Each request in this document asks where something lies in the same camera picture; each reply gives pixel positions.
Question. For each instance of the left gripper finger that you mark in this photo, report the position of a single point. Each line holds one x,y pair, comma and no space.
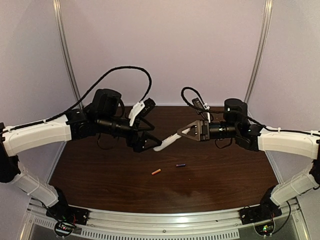
149,137
144,148

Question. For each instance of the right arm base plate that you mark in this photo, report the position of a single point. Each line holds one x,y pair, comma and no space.
258,213

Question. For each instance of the white remote control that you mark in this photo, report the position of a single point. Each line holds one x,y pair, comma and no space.
166,142

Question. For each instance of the orange battery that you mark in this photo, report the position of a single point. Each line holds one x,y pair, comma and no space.
156,172

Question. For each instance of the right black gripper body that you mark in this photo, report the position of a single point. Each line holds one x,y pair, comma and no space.
204,130

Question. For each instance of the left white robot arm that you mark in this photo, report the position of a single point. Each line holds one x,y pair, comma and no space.
99,117

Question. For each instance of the right aluminium frame post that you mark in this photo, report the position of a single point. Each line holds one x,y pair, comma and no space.
263,37

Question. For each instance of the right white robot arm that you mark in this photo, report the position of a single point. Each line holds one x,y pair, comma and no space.
253,136

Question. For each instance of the left aluminium frame post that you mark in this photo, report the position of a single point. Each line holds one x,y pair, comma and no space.
64,48

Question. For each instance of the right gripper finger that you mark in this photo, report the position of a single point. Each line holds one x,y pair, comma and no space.
189,134
188,127

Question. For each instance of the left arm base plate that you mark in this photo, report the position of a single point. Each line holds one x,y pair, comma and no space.
72,214

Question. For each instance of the aluminium front rail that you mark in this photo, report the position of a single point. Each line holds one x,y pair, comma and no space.
212,225

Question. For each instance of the aluminium frame post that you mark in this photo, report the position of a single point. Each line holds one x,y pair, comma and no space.
263,37
64,48

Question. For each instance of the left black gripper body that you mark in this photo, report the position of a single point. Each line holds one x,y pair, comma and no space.
136,140

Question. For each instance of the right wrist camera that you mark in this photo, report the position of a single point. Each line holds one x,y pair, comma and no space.
203,106

